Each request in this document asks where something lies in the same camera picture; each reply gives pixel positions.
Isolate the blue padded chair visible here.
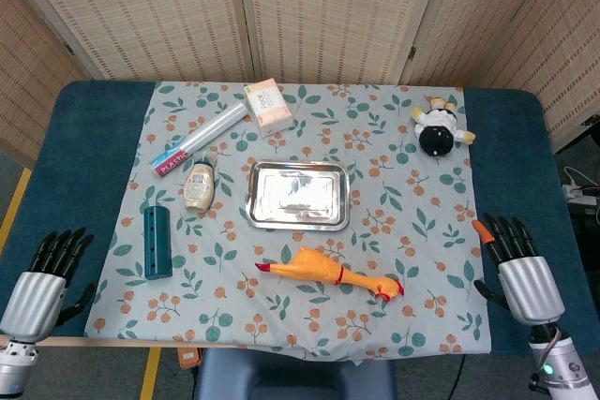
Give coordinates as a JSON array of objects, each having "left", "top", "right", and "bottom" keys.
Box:
[{"left": 194, "top": 347, "right": 398, "bottom": 400}]

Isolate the teal cylinder with holes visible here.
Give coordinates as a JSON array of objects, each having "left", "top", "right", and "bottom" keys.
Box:
[{"left": 142, "top": 204, "right": 173, "bottom": 281}]

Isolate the yellow rubber chicken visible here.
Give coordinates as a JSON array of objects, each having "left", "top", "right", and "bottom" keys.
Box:
[{"left": 254, "top": 244, "right": 406, "bottom": 301}]

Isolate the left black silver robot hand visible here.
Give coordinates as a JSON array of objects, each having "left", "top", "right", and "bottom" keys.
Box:
[{"left": 0, "top": 227, "right": 98, "bottom": 344}]

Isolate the rectangular stainless steel tray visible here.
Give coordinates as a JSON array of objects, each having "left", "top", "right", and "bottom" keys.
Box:
[{"left": 246, "top": 159, "right": 353, "bottom": 232}]

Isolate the woven folding screen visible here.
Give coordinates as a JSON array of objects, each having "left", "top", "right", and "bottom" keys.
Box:
[{"left": 0, "top": 0, "right": 600, "bottom": 171}]

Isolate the small cream sauce bottle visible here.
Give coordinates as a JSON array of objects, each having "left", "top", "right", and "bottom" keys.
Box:
[{"left": 182, "top": 152, "right": 219, "bottom": 213}]

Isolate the white power strip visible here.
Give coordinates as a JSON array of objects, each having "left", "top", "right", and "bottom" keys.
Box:
[{"left": 562, "top": 182, "right": 599, "bottom": 207}]

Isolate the blue felt table cover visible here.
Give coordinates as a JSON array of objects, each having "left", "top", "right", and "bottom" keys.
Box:
[{"left": 0, "top": 80, "right": 593, "bottom": 358}]

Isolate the pink white tissue box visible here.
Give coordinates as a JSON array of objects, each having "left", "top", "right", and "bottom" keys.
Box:
[{"left": 242, "top": 77, "right": 295, "bottom": 139}]

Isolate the black white cow plush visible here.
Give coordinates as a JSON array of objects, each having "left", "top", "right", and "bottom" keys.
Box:
[{"left": 410, "top": 96, "right": 477, "bottom": 157}]

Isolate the small orange box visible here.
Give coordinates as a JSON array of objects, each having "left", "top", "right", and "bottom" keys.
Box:
[{"left": 176, "top": 347, "right": 201, "bottom": 368}]

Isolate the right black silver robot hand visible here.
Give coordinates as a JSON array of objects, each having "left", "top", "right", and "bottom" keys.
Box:
[{"left": 471, "top": 213, "right": 566, "bottom": 326}]

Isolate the leaf and berry print tablecloth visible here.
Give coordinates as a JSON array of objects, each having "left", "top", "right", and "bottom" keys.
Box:
[{"left": 83, "top": 80, "right": 492, "bottom": 363}]

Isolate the plastic wrap roll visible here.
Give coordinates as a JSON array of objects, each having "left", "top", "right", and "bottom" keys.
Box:
[{"left": 148, "top": 100, "right": 248, "bottom": 181}]

